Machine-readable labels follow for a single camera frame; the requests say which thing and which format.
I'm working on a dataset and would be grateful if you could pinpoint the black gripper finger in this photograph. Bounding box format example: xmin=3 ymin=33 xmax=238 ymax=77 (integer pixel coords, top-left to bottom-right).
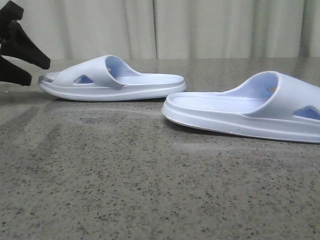
xmin=0 ymin=56 xmax=32 ymax=86
xmin=0 ymin=22 xmax=51 ymax=70

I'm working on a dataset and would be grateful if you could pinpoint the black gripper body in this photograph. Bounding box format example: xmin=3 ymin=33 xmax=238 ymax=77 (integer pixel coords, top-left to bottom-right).
xmin=0 ymin=0 xmax=24 ymax=40

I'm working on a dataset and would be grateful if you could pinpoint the light blue slipper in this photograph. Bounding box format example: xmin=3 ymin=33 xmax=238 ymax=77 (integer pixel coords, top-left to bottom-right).
xmin=38 ymin=55 xmax=187 ymax=102
xmin=162 ymin=71 xmax=320 ymax=143

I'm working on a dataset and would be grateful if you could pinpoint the pale green curtain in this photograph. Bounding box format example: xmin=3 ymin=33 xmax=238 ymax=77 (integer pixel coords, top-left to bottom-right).
xmin=18 ymin=0 xmax=320 ymax=60

